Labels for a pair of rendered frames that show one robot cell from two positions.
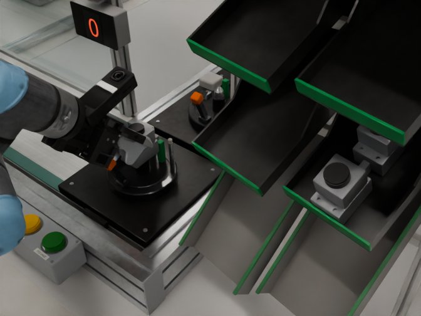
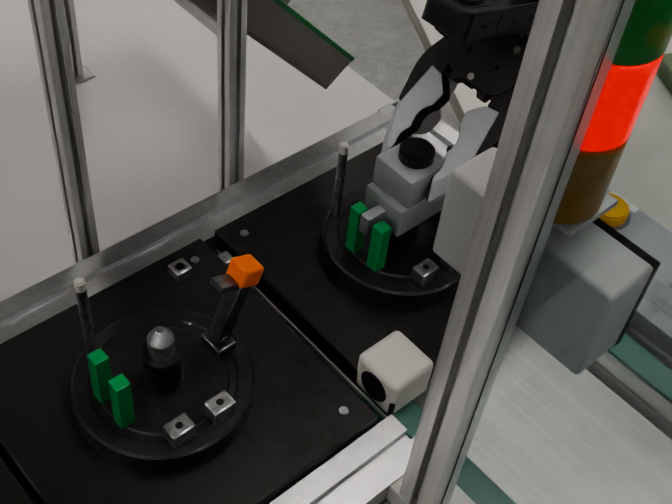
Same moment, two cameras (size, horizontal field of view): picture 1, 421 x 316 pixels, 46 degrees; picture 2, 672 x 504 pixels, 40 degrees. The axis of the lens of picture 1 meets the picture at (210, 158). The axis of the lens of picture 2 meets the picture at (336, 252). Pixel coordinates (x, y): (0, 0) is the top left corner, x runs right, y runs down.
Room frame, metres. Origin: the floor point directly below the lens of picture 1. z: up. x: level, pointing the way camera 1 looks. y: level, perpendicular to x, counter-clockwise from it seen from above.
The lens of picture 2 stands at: (1.32, 0.13, 1.59)
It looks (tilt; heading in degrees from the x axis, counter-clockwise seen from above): 47 degrees down; 185
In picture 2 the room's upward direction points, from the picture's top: 7 degrees clockwise
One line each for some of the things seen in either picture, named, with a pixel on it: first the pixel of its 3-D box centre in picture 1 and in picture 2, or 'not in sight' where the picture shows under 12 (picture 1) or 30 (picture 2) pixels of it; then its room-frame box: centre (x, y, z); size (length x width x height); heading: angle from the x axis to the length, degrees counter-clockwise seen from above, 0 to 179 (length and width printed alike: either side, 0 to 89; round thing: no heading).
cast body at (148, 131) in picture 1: (141, 139); (403, 183); (0.74, 0.13, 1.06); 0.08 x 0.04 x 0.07; 142
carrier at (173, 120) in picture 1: (218, 100); (161, 361); (0.93, -0.02, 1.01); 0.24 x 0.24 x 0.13; 52
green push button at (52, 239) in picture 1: (54, 242); not in sight; (0.57, 0.28, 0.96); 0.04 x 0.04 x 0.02
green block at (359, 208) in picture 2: (161, 151); (356, 227); (0.75, 0.10, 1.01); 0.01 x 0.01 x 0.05; 52
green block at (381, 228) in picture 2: not in sight; (378, 246); (0.77, 0.12, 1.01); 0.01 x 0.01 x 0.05; 52
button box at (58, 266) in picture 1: (34, 236); not in sight; (0.61, 0.34, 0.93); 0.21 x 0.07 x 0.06; 52
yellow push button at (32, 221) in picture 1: (29, 225); not in sight; (0.61, 0.34, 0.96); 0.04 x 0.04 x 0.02
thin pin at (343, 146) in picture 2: (171, 156); (339, 180); (0.72, 0.07, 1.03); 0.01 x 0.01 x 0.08
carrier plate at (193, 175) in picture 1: (143, 180); (395, 256); (0.73, 0.14, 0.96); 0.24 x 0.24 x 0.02; 52
